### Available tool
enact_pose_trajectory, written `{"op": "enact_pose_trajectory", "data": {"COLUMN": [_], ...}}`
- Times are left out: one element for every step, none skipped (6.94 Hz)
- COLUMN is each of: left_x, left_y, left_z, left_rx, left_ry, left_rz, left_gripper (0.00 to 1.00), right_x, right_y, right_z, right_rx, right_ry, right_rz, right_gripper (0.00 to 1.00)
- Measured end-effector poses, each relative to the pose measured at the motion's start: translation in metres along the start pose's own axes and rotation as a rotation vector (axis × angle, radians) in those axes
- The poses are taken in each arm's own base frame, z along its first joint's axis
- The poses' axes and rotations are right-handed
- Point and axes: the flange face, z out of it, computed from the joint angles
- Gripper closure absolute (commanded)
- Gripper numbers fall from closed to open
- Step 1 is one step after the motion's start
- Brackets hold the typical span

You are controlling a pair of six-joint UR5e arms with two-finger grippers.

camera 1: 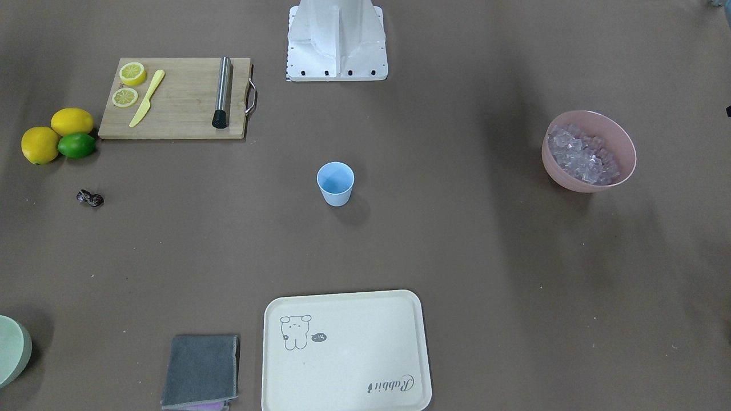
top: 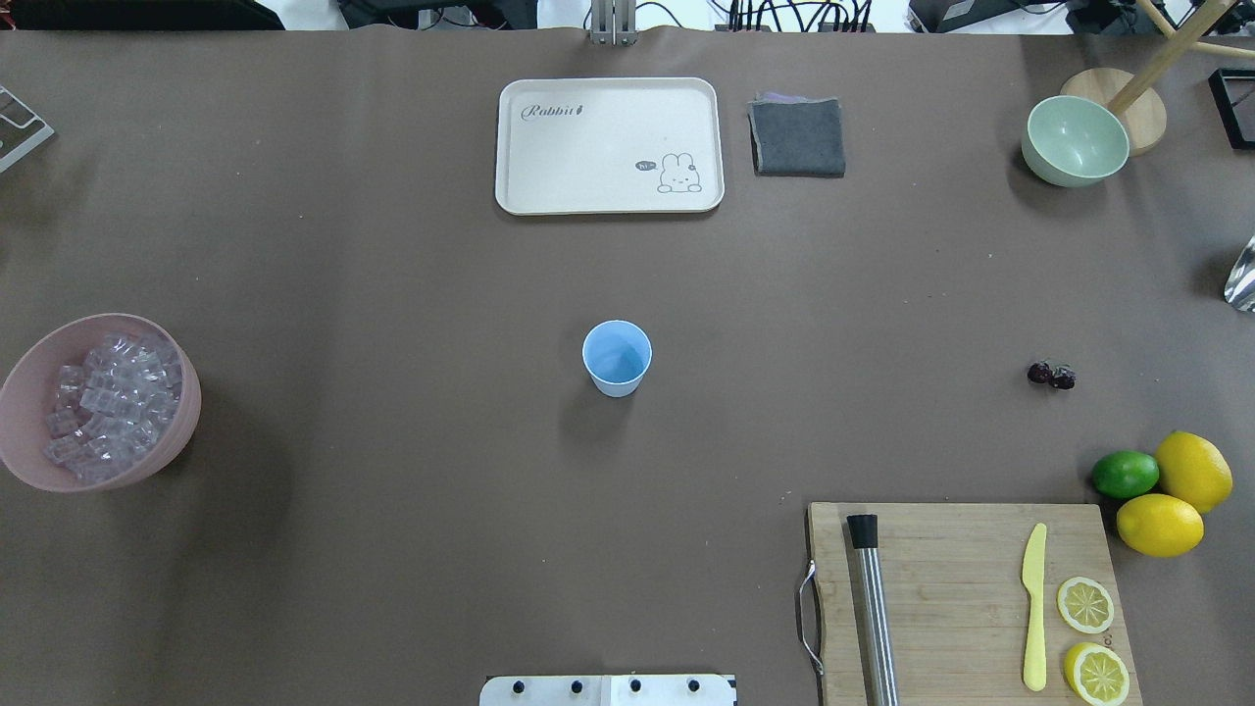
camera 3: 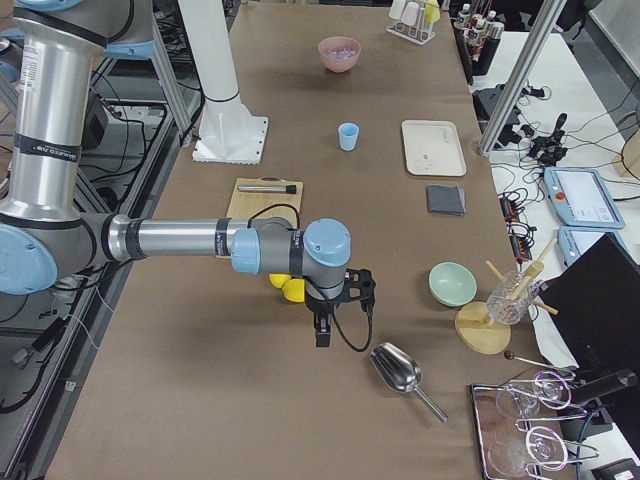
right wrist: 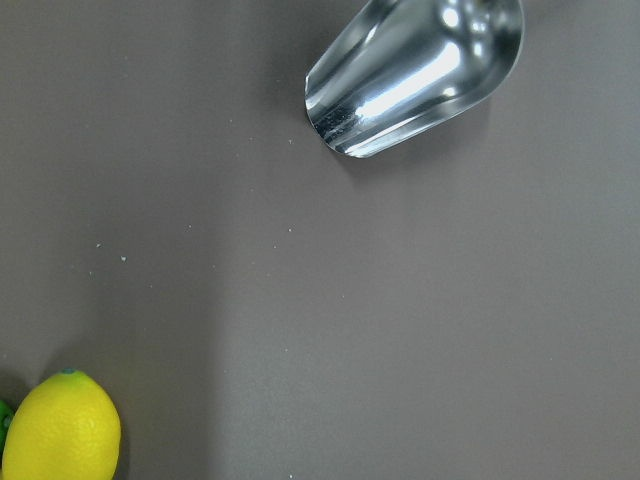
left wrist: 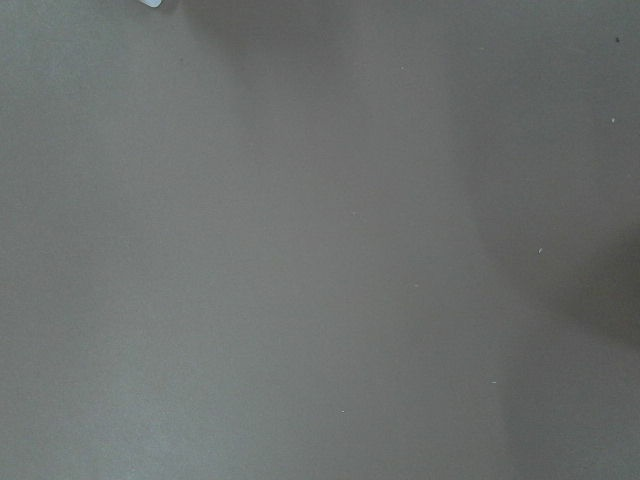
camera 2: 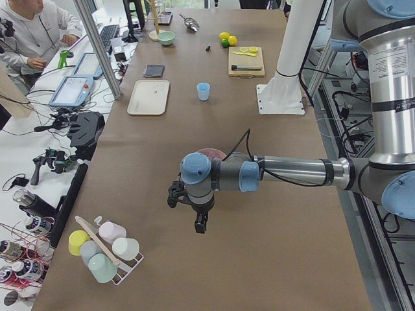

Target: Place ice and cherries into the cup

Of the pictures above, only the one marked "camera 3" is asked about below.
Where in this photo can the wooden cutting board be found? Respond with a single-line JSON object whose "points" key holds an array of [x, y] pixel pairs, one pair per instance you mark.
{"points": [[244, 205]]}

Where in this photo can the pink bowl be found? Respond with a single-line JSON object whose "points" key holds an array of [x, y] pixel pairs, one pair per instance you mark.
{"points": [[336, 42]]}

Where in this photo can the pile of clear ice cubes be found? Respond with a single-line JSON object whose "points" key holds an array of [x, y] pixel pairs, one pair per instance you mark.
{"points": [[341, 54]]}

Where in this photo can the grey folded cloth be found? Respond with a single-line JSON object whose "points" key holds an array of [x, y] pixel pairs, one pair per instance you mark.
{"points": [[446, 199]]}

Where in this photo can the light blue plastic cup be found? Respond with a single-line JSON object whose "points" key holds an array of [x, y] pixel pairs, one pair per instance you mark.
{"points": [[348, 134]]}

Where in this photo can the mint green bowl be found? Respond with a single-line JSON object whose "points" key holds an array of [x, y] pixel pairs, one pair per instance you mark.
{"points": [[452, 284]]}

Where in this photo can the cream serving tray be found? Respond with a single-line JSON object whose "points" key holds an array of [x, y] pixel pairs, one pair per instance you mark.
{"points": [[432, 148]]}

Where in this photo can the clear textured glass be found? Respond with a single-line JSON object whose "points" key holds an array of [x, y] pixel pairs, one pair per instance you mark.
{"points": [[507, 308]]}

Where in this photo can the yellow lemon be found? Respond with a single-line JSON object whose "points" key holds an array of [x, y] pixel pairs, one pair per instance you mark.
{"points": [[293, 290], [279, 280]]}

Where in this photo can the black mirrored tray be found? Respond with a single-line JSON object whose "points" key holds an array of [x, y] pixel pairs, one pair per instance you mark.
{"points": [[521, 448]]}

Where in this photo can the blue teach pendant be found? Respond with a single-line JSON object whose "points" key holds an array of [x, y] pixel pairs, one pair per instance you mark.
{"points": [[580, 198], [575, 241]]}

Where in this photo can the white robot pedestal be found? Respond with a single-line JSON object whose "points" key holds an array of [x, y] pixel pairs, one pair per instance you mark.
{"points": [[228, 132]]}

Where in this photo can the steel ice scoop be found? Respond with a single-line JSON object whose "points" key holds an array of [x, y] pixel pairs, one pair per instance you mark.
{"points": [[402, 374]]}

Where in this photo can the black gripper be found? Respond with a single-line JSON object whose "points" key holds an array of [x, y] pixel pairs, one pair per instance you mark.
{"points": [[320, 306]]}

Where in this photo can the white wire cup rack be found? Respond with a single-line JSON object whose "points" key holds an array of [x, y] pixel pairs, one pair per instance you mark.
{"points": [[413, 20]]}

